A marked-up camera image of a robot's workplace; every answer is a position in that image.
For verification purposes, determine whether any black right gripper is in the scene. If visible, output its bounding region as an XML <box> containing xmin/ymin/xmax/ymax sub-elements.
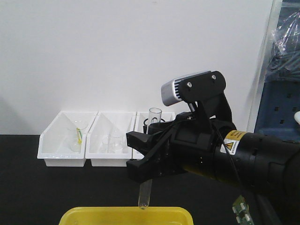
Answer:
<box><xmin>126</xmin><ymin>94</ymin><xmax>237</xmax><ymax>182</ymax></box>

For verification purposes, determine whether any tall clear test tube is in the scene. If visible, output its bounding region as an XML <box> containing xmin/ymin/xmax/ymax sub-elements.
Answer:
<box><xmin>137</xmin><ymin>107</ymin><xmax>163</xmax><ymax>210</ymax></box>

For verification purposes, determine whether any black yellow right robot arm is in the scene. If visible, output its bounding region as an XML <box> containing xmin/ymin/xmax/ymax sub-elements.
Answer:
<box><xmin>126</xmin><ymin>93</ymin><xmax>300</xmax><ymax>225</ymax></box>

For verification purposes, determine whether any yellow plastic tray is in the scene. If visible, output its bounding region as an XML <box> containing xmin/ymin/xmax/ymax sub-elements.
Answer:
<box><xmin>59</xmin><ymin>207</ymin><xmax>194</xmax><ymax>225</ymax></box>

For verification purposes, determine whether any clear beaker in middle bin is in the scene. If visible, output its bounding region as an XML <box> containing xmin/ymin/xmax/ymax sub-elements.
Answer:
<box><xmin>102</xmin><ymin>128</ymin><xmax>124</xmax><ymax>154</ymax></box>

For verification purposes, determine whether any white middle storage bin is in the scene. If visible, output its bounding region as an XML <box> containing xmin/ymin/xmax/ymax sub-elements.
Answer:
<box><xmin>85</xmin><ymin>111</ymin><xmax>136</xmax><ymax>167</ymax></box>

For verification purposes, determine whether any white storage bin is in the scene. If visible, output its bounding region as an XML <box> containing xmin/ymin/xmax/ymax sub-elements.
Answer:
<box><xmin>132</xmin><ymin>111</ymin><xmax>175</xmax><ymax>160</ymax></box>
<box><xmin>37</xmin><ymin>111</ymin><xmax>98</xmax><ymax>167</ymax></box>
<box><xmin>85</xmin><ymin>111</ymin><xmax>136</xmax><ymax>167</ymax></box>

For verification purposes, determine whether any white right storage bin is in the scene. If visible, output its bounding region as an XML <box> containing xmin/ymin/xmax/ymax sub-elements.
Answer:
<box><xmin>132</xmin><ymin>111</ymin><xmax>175</xmax><ymax>160</ymax></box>

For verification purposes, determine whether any glass funnel with yellow tie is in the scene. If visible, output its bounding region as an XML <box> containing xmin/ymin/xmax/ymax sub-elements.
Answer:
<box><xmin>67</xmin><ymin>120</ymin><xmax>88</xmax><ymax>153</ymax></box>

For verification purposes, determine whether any white left storage bin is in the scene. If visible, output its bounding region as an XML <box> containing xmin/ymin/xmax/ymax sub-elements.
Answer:
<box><xmin>37</xmin><ymin>111</ymin><xmax>98</xmax><ymax>167</ymax></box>

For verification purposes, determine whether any green circuit board connector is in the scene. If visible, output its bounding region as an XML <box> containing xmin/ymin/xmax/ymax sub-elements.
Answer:
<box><xmin>232</xmin><ymin>195</ymin><xmax>254</xmax><ymax>225</ymax></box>

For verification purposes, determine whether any blue pegboard shelf unit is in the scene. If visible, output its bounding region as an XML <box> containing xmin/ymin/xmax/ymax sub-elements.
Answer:
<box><xmin>255</xmin><ymin>0</ymin><xmax>300</xmax><ymax>142</ymax></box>

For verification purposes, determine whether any clear plastic bag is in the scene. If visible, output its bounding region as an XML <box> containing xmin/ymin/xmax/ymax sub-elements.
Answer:
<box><xmin>265</xmin><ymin>10</ymin><xmax>300</xmax><ymax>82</ymax></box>

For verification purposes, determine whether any black wire tripod stand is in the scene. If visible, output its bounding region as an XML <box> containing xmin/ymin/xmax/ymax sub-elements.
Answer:
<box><xmin>143</xmin><ymin>117</ymin><xmax>165</xmax><ymax>134</ymax></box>

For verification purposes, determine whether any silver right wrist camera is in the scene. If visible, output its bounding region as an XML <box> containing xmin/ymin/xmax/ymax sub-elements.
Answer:
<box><xmin>161</xmin><ymin>71</ymin><xmax>226</xmax><ymax>106</ymax></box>

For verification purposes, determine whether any black camera cable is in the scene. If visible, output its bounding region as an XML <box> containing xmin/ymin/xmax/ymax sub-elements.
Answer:
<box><xmin>210</xmin><ymin>124</ymin><xmax>246</xmax><ymax>200</ymax></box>

